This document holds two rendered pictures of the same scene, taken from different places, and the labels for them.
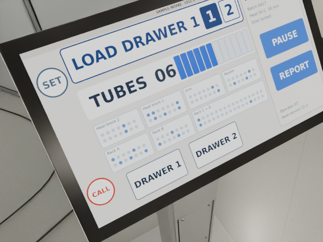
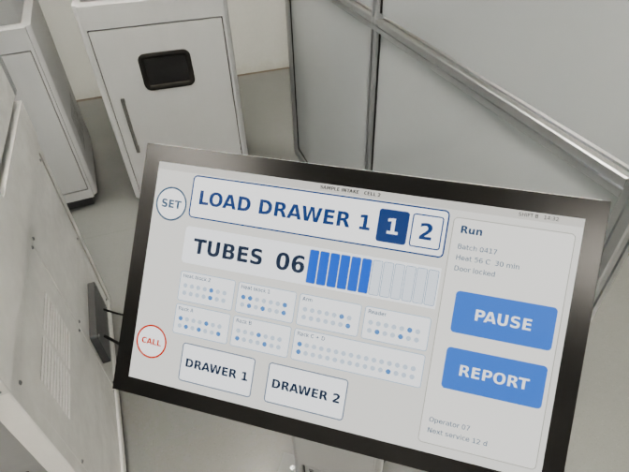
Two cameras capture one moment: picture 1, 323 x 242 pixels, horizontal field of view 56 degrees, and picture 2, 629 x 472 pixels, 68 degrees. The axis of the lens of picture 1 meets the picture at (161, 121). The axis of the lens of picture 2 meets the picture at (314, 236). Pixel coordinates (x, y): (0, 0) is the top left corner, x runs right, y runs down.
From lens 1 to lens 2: 0.31 m
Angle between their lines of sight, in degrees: 30
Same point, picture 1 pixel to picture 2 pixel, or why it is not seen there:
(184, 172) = (245, 390)
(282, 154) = not seen: outside the picture
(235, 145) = (329, 411)
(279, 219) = not seen: outside the picture
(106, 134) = (189, 287)
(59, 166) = (131, 287)
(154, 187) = (203, 380)
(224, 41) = (394, 269)
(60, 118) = (158, 243)
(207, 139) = (297, 376)
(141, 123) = (230, 301)
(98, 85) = (211, 232)
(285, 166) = not seen: outside the picture
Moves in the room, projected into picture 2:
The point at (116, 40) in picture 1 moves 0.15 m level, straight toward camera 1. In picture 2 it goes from (255, 195) to (160, 274)
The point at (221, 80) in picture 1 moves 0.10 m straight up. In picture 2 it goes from (359, 316) to (363, 248)
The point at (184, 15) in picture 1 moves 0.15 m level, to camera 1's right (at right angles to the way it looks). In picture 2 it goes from (355, 207) to (483, 266)
